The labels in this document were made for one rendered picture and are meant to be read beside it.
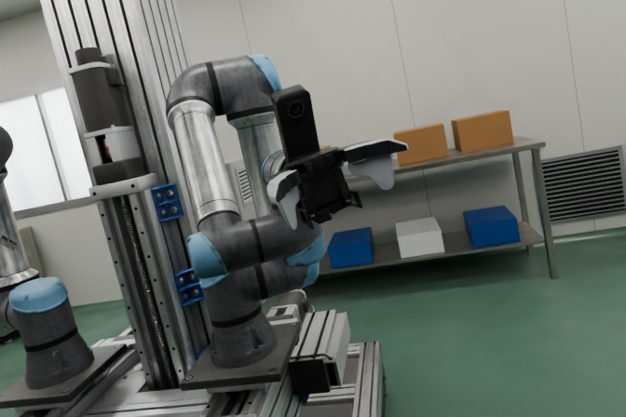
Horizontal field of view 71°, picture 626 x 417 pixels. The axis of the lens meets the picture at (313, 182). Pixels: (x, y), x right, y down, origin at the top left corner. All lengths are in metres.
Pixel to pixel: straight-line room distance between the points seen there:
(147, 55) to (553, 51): 3.10
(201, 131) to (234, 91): 0.13
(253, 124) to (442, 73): 2.76
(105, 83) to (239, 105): 0.35
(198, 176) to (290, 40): 2.98
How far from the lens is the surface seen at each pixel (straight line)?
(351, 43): 3.61
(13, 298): 1.27
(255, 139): 0.94
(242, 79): 0.94
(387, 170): 0.51
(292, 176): 0.48
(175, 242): 1.19
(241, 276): 0.96
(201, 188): 0.76
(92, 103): 1.15
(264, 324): 1.03
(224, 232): 0.70
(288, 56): 3.68
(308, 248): 0.71
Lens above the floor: 1.28
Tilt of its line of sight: 7 degrees down
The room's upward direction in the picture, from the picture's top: 12 degrees counter-clockwise
